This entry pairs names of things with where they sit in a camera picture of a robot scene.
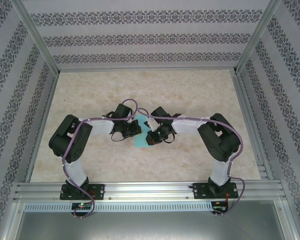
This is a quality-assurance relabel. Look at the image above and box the light blue paper sheet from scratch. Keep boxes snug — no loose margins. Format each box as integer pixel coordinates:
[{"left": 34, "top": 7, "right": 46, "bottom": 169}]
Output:
[{"left": 134, "top": 114, "right": 154, "bottom": 149}]

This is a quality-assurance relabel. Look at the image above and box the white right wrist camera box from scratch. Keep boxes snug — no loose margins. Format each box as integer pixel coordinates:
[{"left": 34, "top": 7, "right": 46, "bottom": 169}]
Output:
[{"left": 145, "top": 117, "right": 158, "bottom": 131}]

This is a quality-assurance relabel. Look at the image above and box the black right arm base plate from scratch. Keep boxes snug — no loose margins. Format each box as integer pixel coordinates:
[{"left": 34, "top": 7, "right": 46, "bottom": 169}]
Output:
[{"left": 192, "top": 182, "right": 238, "bottom": 200}]

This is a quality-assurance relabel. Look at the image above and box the slotted grey cable duct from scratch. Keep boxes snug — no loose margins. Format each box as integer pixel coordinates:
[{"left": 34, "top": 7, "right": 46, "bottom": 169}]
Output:
[{"left": 23, "top": 201, "right": 214, "bottom": 213}]

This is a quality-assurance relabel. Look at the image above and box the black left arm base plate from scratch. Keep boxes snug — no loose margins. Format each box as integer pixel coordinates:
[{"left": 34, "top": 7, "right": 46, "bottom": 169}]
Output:
[{"left": 60, "top": 183, "right": 106, "bottom": 201}]

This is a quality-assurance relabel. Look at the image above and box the aluminium side rail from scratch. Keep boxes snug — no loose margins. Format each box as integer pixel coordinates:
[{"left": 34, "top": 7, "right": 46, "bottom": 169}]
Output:
[
  {"left": 24, "top": 71, "right": 60, "bottom": 183},
  {"left": 231, "top": 71, "right": 275, "bottom": 181}
]

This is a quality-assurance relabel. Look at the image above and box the long aluminium mounting rail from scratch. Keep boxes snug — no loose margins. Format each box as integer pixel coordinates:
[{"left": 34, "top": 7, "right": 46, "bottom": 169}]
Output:
[{"left": 13, "top": 181, "right": 287, "bottom": 203}]

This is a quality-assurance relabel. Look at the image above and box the grey metal panel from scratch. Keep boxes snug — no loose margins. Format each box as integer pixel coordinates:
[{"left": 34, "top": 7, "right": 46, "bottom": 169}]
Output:
[{"left": 8, "top": 201, "right": 300, "bottom": 240}]

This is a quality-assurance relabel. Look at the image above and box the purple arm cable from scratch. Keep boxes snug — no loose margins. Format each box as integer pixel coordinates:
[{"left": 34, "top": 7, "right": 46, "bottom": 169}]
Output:
[
  {"left": 61, "top": 98, "right": 140, "bottom": 220},
  {"left": 138, "top": 107, "right": 246, "bottom": 218}
]

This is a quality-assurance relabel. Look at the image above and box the aluminium frame post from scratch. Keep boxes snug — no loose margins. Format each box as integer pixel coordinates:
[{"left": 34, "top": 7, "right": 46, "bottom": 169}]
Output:
[
  {"left": 234, "top": 0, "right": 283, "bottom": 75},
  {"left": 11, "top": 0, "right": 60, "bottom": 75}
]

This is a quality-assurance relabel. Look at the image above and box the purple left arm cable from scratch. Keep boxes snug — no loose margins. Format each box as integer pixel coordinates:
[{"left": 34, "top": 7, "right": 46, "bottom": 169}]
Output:
[{"left": 61, "top": 98, "right": 140, "bottom": 220}]

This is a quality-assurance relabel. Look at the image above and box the circuit board with green light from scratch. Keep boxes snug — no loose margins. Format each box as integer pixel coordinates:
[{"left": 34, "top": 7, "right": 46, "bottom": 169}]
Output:
[{"left": 71, "top": 202, "right": 92, "bottom": 211}]

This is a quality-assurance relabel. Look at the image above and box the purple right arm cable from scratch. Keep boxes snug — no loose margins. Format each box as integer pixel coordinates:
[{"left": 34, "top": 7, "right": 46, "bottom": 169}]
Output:
[{"left": 138, "top": 107, "right": 246, "bottom": 218}]

